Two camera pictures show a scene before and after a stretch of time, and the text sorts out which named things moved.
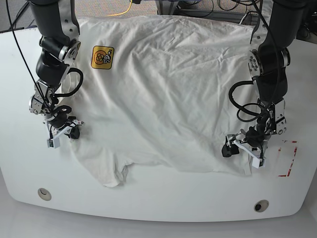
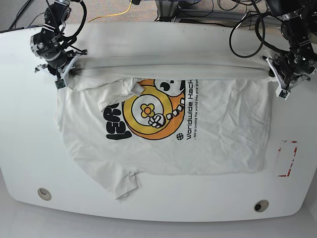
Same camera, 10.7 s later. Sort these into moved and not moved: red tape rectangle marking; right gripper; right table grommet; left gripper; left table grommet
Moved: left gripper; right gripper
Not moved: left table grommet; right table grommet; red tape rectangle marking
